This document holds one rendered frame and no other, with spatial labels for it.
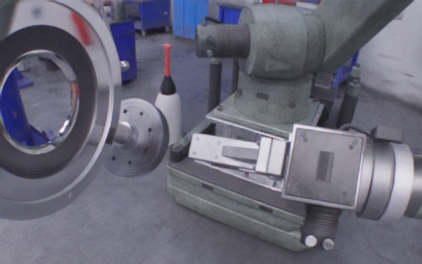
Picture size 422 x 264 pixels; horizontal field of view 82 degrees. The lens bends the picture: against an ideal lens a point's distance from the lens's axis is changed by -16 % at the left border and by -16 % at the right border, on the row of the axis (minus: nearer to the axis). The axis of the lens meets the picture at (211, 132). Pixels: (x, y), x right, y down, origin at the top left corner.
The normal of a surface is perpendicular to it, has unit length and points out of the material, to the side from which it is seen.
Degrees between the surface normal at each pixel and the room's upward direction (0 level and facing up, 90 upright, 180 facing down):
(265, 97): 90
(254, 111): 70
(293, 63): 107
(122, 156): 49
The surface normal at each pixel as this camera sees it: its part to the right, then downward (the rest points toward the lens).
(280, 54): 0.09, 0.60
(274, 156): -0.30, -0.21
